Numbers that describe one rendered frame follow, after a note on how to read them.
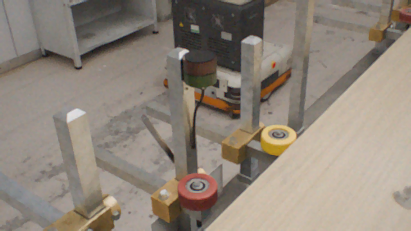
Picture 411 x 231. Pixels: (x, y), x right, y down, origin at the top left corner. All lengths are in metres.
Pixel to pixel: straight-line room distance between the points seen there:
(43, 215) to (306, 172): 0.51
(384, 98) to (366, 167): 0.31
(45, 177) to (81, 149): 1.84
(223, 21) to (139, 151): 0.87
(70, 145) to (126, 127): 2.12
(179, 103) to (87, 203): 0.26
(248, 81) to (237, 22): 1.54
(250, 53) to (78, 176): 0.50
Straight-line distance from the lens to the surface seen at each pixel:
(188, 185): 0.93
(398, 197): 0.95
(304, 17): 1.26
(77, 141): 0.71
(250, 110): 1.12
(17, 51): 3.84
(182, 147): 0.93
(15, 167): 2.70
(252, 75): 1.07
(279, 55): 3.02
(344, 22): 2.02
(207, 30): 2.77
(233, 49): 2.69
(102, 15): 4.27
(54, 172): 2.57
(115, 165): 1.08
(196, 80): 0.81
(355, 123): 1.16
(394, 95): 1.30
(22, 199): 0.89
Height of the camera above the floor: 1.50
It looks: 32 degrees down
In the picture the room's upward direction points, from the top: 2 degrees counter-clockwise
